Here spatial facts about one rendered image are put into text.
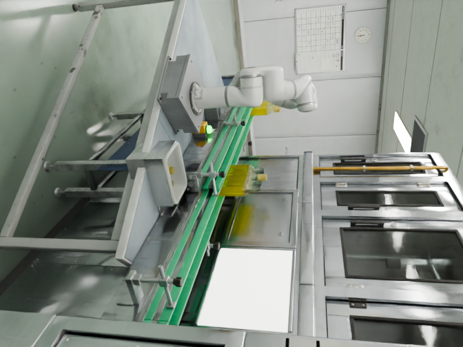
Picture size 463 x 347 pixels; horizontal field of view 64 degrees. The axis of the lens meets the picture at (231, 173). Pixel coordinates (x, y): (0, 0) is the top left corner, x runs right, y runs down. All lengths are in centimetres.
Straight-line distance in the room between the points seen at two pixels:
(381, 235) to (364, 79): 609
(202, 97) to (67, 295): 101
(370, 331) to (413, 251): 46
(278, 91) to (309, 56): 585
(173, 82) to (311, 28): 592
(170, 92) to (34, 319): 98
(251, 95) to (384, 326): 102
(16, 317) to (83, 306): 53
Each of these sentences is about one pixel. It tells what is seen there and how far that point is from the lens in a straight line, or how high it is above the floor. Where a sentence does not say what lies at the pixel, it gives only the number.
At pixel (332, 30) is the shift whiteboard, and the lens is 744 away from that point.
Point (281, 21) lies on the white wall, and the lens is 743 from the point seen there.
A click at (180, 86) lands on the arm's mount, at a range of 162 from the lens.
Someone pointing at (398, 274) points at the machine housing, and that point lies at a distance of 162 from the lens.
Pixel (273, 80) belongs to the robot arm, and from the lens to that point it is 166.
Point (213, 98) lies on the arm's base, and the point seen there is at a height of 96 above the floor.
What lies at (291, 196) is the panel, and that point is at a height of 128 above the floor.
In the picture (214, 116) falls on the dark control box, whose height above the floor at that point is 81.
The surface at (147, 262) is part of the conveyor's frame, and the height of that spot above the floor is 81.
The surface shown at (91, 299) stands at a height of 52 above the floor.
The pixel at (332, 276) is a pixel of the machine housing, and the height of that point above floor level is 146.
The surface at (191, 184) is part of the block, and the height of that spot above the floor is 85.
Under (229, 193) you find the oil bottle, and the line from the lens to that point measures 178.
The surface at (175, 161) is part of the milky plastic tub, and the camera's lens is 161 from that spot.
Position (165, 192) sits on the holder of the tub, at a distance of 151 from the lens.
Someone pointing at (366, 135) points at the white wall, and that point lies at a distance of 813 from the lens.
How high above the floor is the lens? 139
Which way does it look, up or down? 12 degrees down
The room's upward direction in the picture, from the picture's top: 89 degrees clockwise
